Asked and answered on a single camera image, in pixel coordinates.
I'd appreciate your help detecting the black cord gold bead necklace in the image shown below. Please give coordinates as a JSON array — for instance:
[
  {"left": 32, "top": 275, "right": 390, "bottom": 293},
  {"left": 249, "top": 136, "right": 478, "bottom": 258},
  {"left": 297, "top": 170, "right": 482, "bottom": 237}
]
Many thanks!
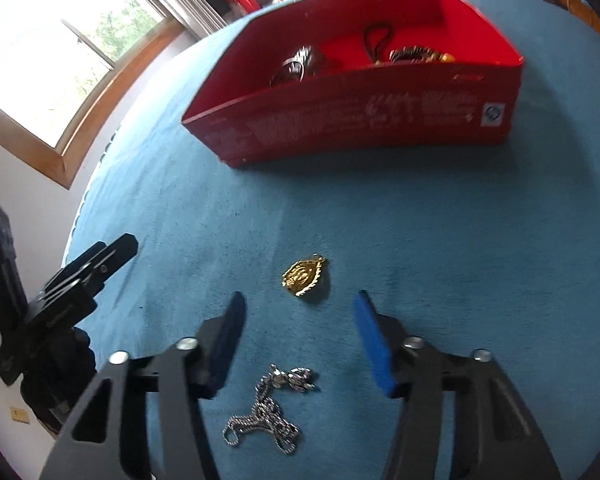
[{"left": 363, "top": 23, "right": 457, "bottom": 67}]

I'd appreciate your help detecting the person's left hand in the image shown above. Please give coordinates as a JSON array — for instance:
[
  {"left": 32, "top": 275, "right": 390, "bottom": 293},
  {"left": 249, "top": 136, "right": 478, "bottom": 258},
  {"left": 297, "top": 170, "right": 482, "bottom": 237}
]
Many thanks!
[{"left": 21, "top": 326, "right": 99, "bottom": 436}]

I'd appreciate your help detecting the red cardboard box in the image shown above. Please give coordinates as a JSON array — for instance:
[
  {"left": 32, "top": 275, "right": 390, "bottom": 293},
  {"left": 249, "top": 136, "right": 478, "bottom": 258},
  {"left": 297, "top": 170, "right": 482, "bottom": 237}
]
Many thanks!
[{"left": 181, "top": 0, "right": 525, "bottom": 169}]

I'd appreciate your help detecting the wooden framed window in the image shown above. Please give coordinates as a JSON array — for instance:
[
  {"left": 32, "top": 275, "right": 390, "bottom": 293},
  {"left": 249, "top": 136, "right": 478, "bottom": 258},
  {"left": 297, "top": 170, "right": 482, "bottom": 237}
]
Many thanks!
[{"left": 0, "top": 0, "right": 186, "bottom": 190}]

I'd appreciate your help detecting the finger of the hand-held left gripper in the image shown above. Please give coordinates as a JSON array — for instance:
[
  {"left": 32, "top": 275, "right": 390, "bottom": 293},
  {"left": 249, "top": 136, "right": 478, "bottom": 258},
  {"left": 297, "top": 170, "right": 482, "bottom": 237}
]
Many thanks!
[
  {"left": 78, "top": 233, "right": 140, "bottom": 297},
  {"left": 44, "top": 241, "right": 109, "bottom": 295}
]

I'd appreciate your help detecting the blue blanket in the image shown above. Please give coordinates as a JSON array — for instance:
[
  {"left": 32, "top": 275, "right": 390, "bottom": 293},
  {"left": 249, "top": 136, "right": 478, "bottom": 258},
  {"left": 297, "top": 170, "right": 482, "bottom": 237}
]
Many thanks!
[{"left": 65, "top": 0, "right": 600, "bottom": 480}]

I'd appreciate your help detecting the silver chain necklace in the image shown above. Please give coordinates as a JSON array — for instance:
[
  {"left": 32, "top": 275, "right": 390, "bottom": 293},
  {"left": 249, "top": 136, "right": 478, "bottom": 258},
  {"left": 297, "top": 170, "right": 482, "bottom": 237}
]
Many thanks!
[{"left": 222, "top": 364, "right": 317, "bottom": 456}]

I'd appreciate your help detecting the gold oval pendant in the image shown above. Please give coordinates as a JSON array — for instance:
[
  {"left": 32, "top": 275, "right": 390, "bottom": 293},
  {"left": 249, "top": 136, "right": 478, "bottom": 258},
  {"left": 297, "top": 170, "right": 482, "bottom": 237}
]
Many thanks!
[{"left": 282, "top": 254, "right": 328, "bottom": 299}]

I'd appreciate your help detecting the silver chain with key ring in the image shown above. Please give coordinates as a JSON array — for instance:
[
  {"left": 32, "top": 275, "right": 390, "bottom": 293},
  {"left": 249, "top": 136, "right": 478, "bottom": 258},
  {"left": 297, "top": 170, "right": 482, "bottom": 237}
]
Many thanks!
[{"left": 269, "top": 45, "right": 331, "bottom": 87}]

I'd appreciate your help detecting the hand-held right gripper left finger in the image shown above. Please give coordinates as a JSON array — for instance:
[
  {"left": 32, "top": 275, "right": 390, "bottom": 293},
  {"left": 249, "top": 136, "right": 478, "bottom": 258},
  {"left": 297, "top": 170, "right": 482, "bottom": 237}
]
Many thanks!
[{"left": 40, "top": 291, "right": 247, "bottom": 480}]

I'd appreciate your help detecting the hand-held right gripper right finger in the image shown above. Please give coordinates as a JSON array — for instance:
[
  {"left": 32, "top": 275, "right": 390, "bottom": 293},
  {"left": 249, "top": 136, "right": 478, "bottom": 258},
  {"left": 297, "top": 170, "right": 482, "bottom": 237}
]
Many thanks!
[{"left": 353, "top": 290, "right": 562, "bottom": 480}]

